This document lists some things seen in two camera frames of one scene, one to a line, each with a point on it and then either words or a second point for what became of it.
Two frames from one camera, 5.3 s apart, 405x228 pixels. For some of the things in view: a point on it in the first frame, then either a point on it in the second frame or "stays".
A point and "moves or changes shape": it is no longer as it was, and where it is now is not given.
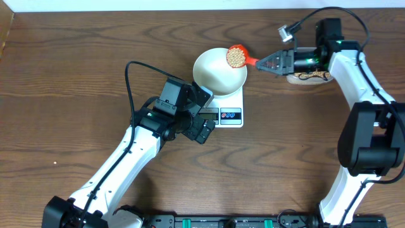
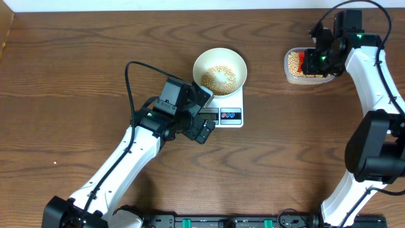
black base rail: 286,220 stays
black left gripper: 197,122 stays
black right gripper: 285,61 to 309,67
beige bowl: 212,71 stays
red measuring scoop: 238,56 moves or changes shape
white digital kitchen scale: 225,113 stays
